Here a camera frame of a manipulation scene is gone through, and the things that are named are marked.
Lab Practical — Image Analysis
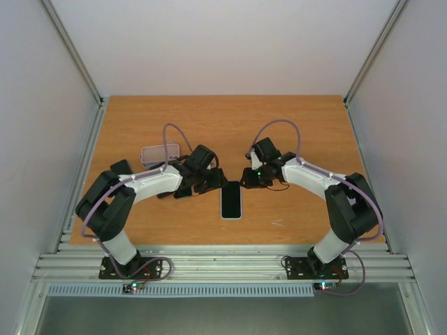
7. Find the black phone blue edge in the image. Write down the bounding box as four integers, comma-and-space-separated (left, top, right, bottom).
221, 181, 242, 219

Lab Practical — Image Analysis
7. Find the blue phone case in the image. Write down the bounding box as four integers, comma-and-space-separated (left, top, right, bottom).
219, 180, 244, 221

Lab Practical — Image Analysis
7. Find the black phone pink edge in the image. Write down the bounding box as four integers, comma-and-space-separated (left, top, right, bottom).
156, 191, 175, 200

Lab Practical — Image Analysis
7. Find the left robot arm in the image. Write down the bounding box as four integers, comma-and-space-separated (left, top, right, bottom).
75, 144, 228, 278

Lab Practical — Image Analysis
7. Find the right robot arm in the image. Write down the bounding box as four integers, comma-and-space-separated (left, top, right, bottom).
240, 137, 383, 277

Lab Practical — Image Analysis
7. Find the black phone lilac edge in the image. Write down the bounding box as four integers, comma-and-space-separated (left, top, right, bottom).
173, 188, 193, 200

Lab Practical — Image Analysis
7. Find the pink clear phone case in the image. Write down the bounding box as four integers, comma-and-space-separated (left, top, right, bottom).
140, 142, 182, 169

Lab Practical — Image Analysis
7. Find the black phone far left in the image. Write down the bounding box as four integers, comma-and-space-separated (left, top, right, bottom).
110, 159, 133, 175

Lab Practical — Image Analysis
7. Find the left small circuit board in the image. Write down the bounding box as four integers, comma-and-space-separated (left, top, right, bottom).
122, 283, 145, 294

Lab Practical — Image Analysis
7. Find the small circuit board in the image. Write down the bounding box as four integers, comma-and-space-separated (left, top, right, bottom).
314, 281, 340, 291
122, 283, 145, 294

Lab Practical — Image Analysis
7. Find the right small circuit board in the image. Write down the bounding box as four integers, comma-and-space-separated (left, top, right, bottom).
314, 281, 340, 291

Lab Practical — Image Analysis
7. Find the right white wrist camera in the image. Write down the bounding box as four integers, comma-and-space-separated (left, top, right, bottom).
246, 149, 263, 171

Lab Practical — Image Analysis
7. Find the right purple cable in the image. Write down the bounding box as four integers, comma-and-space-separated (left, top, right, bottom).
247, 118, 386, 297

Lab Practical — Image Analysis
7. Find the purple cable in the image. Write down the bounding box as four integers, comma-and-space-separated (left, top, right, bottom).
80, 122, 193, 281
247, 118, 386, 297

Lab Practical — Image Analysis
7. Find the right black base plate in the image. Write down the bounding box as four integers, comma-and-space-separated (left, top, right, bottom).
280, 255, 349, 281

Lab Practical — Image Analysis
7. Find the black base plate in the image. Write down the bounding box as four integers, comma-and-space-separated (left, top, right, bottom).
280, 255, 349, 281
98, 257, 166, 280

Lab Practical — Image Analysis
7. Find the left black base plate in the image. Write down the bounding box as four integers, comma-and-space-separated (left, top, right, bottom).
98, 257, 166, 280

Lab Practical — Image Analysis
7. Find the left aluminium corner post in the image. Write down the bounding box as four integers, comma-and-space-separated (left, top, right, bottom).
38, 0, 105, 107

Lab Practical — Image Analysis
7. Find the aluminium corner post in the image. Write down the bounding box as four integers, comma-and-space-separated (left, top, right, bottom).
342, 0, 410, 107
38, 0, 105, 107

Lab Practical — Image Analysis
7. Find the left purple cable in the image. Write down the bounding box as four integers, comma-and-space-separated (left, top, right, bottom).
80, 122, 193, 281

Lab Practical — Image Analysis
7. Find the aluminium front rail frame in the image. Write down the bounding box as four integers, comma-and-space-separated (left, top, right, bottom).
32, 244, 415, 283

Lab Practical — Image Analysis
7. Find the grey slotted cable duct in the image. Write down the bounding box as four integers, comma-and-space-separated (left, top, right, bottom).
47, 283, 314, 298

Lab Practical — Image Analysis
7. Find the right aluminium corner post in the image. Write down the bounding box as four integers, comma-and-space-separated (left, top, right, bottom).
342, 0, 410, 107

